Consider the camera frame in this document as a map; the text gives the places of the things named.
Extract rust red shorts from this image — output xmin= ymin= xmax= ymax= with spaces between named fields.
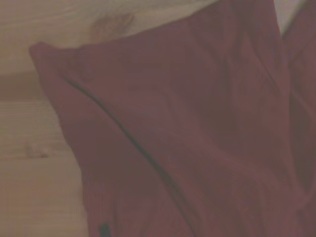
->
xmin=28 ymin=0 xmax=316 ymax=237

